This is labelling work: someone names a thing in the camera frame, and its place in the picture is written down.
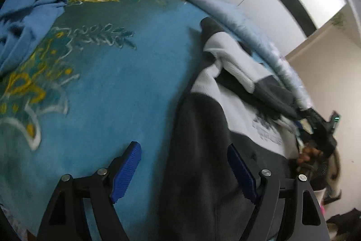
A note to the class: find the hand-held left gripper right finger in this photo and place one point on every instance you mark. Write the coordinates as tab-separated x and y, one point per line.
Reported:
242	173

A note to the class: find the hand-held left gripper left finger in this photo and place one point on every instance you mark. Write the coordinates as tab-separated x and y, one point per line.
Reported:
125	173

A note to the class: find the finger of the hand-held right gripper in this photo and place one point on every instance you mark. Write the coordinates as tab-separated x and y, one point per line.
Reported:
307	116

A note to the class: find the black white fleece sweatshirt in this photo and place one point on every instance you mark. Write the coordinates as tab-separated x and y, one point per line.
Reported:
203	145

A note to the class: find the person's right forearm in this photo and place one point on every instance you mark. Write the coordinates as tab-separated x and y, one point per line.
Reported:
334	173

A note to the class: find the dark clothes pile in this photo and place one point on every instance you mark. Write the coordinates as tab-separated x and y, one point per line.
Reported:
345	219

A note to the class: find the person's right hand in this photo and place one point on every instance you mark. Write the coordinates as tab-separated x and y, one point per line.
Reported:
307	156

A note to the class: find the teal floral blanket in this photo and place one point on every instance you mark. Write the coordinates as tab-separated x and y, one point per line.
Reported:
112	83

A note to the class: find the blue garment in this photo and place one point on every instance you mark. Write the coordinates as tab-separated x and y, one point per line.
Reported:
28	3

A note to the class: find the floral wall sticker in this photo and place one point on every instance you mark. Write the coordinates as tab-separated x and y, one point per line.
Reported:
338	19

